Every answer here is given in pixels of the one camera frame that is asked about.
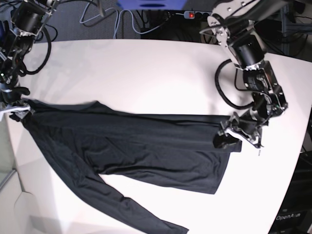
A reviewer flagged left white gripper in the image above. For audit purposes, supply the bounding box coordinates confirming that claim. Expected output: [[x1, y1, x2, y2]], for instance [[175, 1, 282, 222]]
[[212, 111, 265, 156]]

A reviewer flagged light grey cable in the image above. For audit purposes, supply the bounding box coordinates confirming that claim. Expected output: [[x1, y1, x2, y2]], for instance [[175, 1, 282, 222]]
[[80, 0, 161, 39]]

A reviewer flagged blue box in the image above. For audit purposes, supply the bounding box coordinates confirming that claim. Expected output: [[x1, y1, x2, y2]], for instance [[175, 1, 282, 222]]
[[117, 0, 187, 10]]

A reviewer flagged white power strip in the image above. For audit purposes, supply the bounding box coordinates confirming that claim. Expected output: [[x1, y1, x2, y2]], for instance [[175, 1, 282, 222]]
[[182, 11, 212, 20]]

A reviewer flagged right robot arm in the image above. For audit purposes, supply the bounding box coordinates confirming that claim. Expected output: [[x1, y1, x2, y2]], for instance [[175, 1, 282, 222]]
[[0, 0, 60, 118]]

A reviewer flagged black long-sleeve shirt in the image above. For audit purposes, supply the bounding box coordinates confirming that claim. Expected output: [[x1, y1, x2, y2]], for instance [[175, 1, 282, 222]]
[[21, 99, 242, 234]]

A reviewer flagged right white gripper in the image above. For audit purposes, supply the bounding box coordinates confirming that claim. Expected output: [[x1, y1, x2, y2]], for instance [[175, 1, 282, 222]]
[[0, 101, 34, 123]]

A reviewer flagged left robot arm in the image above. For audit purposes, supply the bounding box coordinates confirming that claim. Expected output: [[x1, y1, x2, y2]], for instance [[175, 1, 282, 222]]
[[200, 0, 288, 149]]

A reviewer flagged black OpenArm case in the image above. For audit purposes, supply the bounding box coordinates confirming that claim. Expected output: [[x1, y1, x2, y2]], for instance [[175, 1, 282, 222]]
[[269, 151, 312, 234]]

